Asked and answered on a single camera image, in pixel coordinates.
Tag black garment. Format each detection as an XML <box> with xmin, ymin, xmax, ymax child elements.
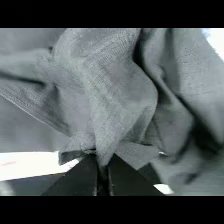
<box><xmin>0</xmin><ymin>27</ymin><xmax>224</xmax><ymax>197</ymax></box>

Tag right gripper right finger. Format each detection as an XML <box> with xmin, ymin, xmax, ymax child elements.
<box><xmin>106</xmin><ymin>152</ymin><xmax>165</xmax><ymax>197</ymax></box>

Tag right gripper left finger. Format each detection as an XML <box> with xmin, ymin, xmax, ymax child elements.
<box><xmin>41</xmin><ymin>153</ymin><xmax>100</xmax><ymax>197</ymax></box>

